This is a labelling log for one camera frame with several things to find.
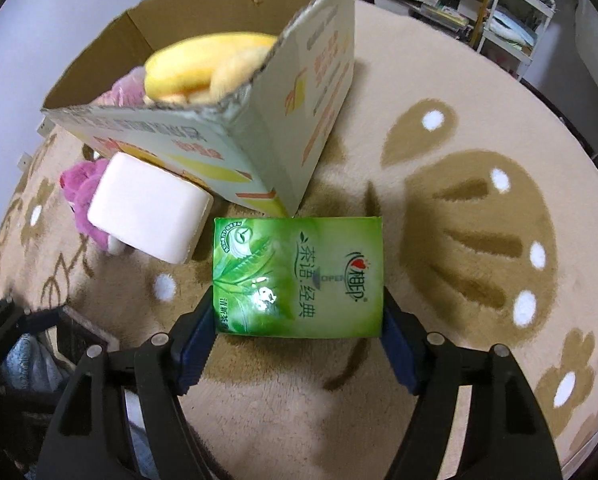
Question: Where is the light blue cloth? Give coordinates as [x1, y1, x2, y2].
[493, 6, 538, 49]

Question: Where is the white utility cart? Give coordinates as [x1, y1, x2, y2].
[476, 0, 558, 82]

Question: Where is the pink plush toy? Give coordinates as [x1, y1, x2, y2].
[60, 159, 130, 257]

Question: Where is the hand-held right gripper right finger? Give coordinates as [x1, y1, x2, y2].
[381, 287, 564, 480]

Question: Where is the cardboard box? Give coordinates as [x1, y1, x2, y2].
[40, 0, 356, 218]

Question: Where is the yellow plush toy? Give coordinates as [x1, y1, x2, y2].
[143, 31, 280, 107]

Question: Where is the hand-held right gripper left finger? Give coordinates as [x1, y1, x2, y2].
[41, 285, 218, 480]

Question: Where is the pink white plush block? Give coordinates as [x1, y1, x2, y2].
[86, 152, 214, 265]

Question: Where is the green tissue pack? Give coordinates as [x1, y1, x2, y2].
[212, 216, 384, 339]

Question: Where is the stack of books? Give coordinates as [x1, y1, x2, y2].
[356, 0, 473, 42]

